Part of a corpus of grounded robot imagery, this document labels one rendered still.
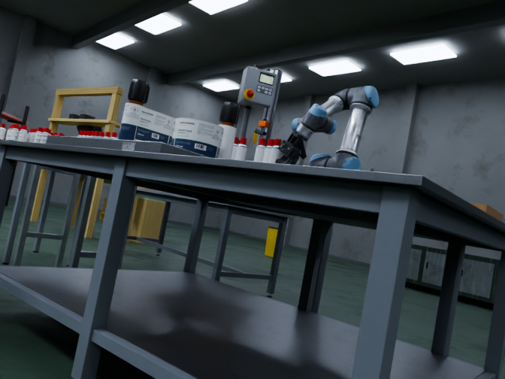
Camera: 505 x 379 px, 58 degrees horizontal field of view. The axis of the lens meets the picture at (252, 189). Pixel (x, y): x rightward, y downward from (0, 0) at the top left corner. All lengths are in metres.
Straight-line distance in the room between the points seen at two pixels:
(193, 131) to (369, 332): 1.09
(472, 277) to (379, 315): 6.96
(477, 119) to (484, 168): 1.17
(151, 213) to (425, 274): 4.64
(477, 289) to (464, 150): 4.65
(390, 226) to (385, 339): 0.23
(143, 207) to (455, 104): 8.08
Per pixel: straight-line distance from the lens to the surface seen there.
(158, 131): 2.04
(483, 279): 7.86
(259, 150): 2.24
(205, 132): 1.79
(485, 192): 11.32
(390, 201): 0.99
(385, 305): 0.98
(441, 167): 11.84
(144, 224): 7.04
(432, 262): 8.21
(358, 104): 2.43
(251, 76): 2.46
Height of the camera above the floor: 0.69
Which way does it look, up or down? 4 degrees up
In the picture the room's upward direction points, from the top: 11 degrees clockwise
